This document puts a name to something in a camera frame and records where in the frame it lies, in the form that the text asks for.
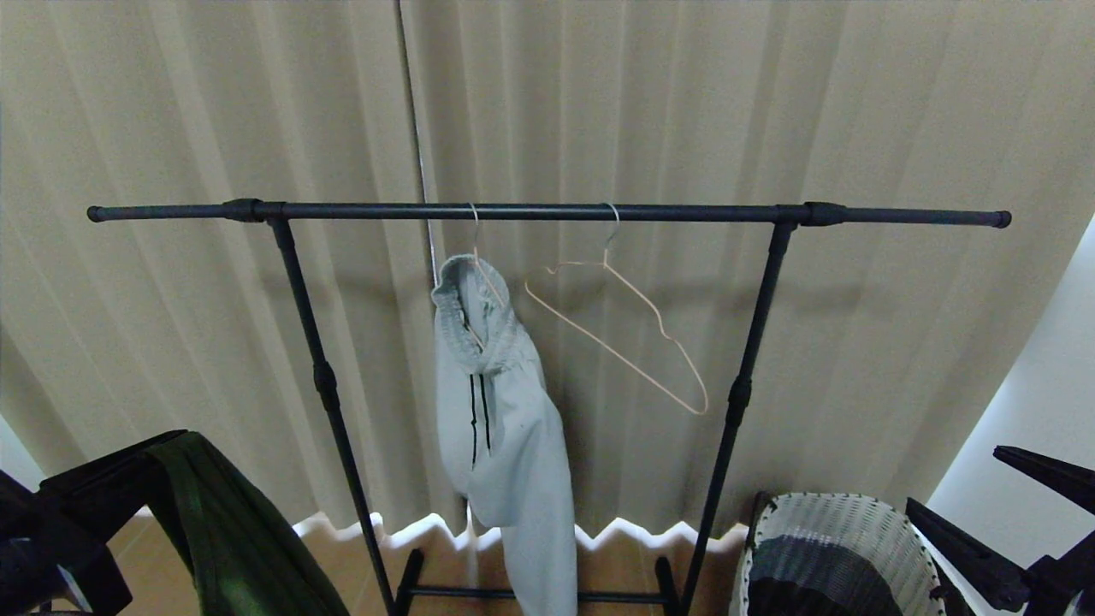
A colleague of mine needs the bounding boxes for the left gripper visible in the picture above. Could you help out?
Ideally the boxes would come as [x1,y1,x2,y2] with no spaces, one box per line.
[0,469,133,616]

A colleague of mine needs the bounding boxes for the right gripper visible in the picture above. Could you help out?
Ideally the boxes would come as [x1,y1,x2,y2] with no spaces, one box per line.
[905,445,1095,616]

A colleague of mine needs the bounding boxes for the green garment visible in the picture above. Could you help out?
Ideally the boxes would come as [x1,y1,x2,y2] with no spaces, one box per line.
[145,432,352,616]

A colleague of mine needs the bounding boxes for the pale grey shorts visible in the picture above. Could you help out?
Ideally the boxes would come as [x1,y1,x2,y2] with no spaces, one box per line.
[430,253,579,616]

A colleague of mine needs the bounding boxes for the pink clothes hanger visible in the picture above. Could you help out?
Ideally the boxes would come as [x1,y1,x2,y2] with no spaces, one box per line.
[462,204,511,352]
[524,204,711,418]

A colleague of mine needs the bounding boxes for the white laundry basket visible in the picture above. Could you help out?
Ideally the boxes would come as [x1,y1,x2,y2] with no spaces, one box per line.
[731,492,976,616]

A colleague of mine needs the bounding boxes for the black clothes rack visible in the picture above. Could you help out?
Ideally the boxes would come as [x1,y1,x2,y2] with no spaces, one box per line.
[86,198,1013,616]

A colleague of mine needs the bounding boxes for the beige curtain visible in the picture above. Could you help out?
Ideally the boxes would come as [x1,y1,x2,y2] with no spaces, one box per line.
[0,0,1095,550]

